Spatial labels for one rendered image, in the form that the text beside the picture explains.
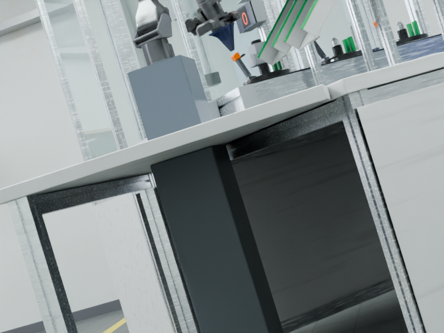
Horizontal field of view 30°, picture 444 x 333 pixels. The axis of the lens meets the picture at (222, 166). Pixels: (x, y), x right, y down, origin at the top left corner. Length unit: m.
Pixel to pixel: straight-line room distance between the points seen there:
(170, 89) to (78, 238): 4.89
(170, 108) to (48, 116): 4.90
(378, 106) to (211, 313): 0.69
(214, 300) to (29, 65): 5.12
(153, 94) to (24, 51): 5.00
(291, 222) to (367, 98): 1.61
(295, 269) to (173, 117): 1.32
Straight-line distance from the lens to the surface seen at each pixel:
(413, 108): 1.66
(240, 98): 2.13
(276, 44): 2.02
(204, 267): 1.99
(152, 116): 2.00
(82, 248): 6.82
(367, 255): 3.33
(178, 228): 1.99
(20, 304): 7.13
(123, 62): 3.35
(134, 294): 3.32
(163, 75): 2.00
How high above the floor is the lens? 0.74
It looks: 1 degrees up
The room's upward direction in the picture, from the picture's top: 17 degrees counter-clockwise
